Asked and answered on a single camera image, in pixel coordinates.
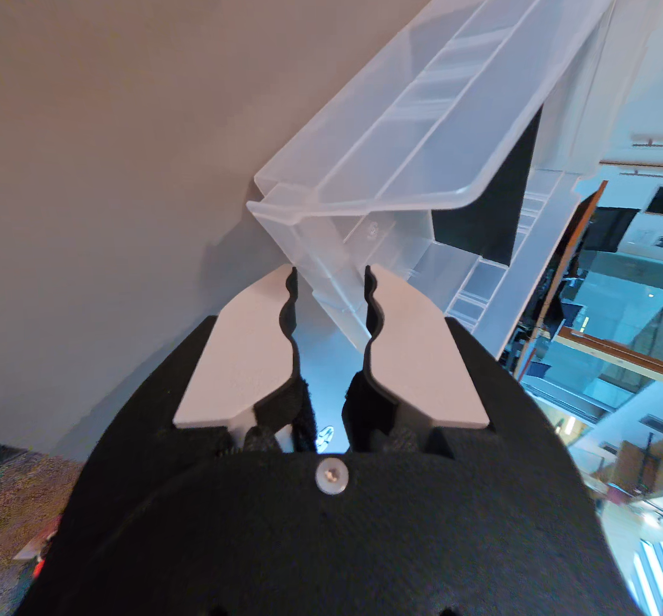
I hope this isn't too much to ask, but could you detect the clear plastic bin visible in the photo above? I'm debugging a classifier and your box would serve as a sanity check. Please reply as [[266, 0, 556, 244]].
[[246, 0, 663, 361]]

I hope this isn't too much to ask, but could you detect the black bin divider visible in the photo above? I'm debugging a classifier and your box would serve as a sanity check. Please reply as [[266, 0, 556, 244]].
[[431, 106, 543, 268]]

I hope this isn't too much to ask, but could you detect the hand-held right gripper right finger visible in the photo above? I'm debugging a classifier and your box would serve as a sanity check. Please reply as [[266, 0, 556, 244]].
[[342, 263, 491, 453]]

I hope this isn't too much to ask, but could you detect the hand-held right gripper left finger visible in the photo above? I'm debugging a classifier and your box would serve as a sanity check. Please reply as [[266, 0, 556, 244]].
[[172, 263, 319, 453]]

